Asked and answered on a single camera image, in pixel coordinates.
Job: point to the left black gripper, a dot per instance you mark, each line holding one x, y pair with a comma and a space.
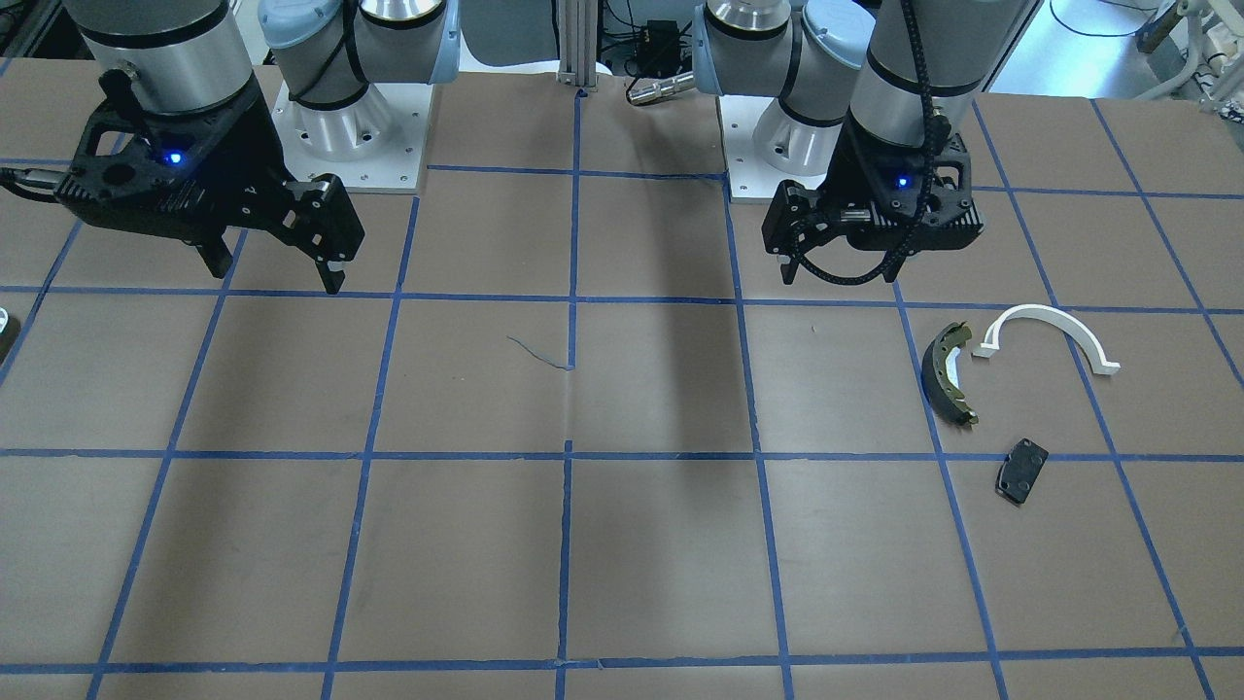
851, 167

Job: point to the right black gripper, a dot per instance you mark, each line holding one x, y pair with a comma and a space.
250, 146

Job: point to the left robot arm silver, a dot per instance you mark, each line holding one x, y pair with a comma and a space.
895, 78

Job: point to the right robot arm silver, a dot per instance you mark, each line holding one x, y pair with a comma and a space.
187, 55

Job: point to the silver metal cylinder connector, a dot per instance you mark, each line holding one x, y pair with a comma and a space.
661, 89

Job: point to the curved brake shoe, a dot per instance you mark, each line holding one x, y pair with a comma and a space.
939, 376

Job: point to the black brake pad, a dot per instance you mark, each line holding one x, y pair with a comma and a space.
1019, 470

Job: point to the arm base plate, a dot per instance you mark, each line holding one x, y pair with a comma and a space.
763, 145
374, 146

